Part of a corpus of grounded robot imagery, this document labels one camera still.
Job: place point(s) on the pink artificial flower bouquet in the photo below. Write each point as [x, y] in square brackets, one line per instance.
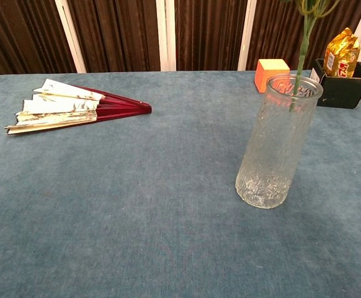
[304, 46]

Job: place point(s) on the clear glass cup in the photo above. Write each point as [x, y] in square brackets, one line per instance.
[270, 155]

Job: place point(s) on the blue table cloth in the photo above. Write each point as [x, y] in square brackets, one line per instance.
[137, 201]

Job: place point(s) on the orange foam cube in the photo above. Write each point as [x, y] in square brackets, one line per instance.
[269, 69]

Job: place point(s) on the red and white folding fan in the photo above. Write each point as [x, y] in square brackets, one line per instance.
[59, 108]

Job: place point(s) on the black square box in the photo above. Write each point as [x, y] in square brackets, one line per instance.
[341, 91]

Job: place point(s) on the gold foil snack packet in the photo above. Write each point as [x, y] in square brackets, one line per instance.
[341, 52]

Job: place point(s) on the dark brown curtain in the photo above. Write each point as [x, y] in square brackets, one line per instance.
[22, 37]

